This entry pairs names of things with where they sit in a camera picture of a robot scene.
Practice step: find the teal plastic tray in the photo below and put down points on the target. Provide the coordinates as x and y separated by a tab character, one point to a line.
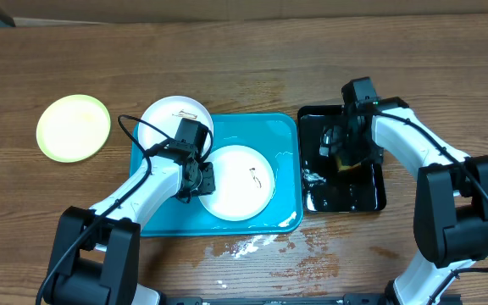
274	135

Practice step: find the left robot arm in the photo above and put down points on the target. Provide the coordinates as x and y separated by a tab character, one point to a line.
95	255

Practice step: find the black rectangular tray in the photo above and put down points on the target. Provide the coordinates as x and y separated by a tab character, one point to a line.
324	188

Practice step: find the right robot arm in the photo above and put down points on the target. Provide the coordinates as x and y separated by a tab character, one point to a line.
450	221

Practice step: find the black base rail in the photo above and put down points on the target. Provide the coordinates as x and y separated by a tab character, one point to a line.
348	299

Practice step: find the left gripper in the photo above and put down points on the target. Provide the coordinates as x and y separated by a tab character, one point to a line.
208	184

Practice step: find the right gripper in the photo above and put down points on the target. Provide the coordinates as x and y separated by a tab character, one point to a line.
334	144

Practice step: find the yellow-green rimmed plate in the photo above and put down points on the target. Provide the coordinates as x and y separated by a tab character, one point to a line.
73	128

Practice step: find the white plate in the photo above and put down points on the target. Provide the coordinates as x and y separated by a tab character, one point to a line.
244	183
166	114

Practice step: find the green yellow sponge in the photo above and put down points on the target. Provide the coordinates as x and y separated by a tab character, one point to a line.
343	165

